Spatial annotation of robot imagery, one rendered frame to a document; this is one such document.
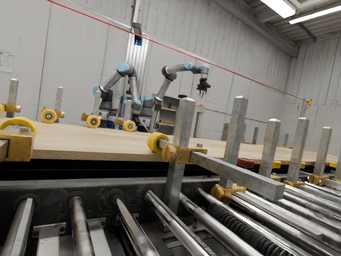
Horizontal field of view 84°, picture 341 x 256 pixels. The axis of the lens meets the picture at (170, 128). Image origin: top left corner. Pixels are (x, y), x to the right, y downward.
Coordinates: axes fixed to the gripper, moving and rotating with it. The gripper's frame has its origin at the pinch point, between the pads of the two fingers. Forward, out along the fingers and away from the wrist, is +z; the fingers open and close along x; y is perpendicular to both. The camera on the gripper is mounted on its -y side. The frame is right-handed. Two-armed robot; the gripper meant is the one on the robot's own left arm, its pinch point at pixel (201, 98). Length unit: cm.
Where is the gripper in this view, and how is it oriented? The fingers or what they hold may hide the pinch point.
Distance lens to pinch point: 201.8
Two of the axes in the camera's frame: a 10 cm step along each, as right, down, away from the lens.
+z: -1.6, 9.9, 0.5
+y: -5.0, -1.2, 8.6
